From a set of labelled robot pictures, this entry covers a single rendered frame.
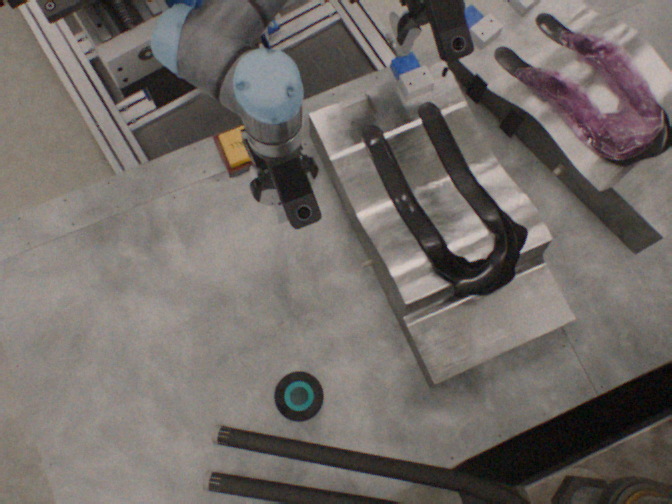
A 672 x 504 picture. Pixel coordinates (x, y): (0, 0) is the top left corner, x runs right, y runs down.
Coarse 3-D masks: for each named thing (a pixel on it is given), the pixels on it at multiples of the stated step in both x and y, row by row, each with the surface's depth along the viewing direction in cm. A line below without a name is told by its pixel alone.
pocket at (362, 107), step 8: (368, 96) 125; (344, 104) 126; (352, 104) 126; (360, 104) 127; (368, 104) 127; (344, 112) 127; (352, 112) 127; (360, 112) 127; (368, 112) 127; (376, 112) 125; (352, 120) 126
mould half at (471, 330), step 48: (384, 96) 125; (432, 96) 125; (336, 144) 122; (432, 144) 123; (480, 144) 123; (384, 192) 121; (432, 192) 121; (384, 240) 116; (480, 240) 114; (528, 240) 114; (384, 288) 123; (432, 288) 112; (528, 288) 120; (432, 336) 117; (480, 336) 117; (528, 336) 118; (432, 384) 117
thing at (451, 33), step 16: (432, 0) 98; (448, 0) 98; (432, 16) 98; (448, 16) 99; (464, 16) 99; (432, 32) 101; (448, 32) 99; (464, 32) 100; (448, 48) 100; (464, 48) 100
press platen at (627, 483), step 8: (616, 480) 98; (624, 480) 96; (632, 480) 95; (640, 480) 95; (648, 480) 95; (656, 480) 95; (608, 488) 97; (616, 488) 95; (624, 488) 95; (632, 488) 94; (640, 488) 94; (648, 488) 94; (656, 488) 94; (664, 488) 95; (600, 496) 98; (608, 496) 96; (616, 496) 95; (624, 496) 94; (632, 496) 94; (640, 496) 94; (656, 496) 94; (664, 496) 94
